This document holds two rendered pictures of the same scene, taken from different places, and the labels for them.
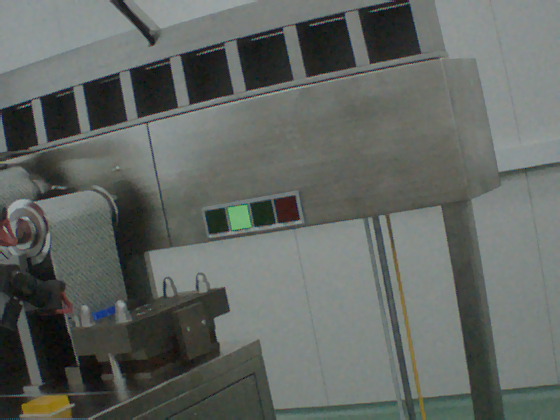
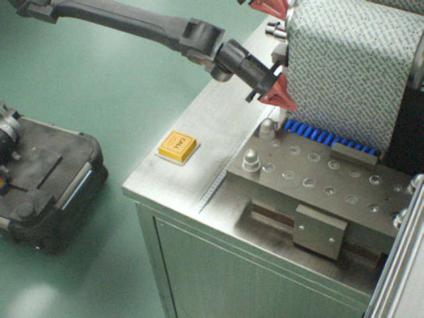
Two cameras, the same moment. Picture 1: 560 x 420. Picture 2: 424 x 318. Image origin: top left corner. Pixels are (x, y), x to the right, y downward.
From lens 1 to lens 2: 221 cm
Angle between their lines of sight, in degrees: 90
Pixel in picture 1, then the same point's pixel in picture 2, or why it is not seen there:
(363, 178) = not seen: outside the picture
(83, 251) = (339, 79)
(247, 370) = (352, 304)
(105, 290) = (356, 123)
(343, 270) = not seen: outside the picture
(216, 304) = (387, 245)
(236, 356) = (339, 287)
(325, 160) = not seen: outside the picture
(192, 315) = (318, 226)
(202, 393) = (267, 265)
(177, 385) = (232, 240)
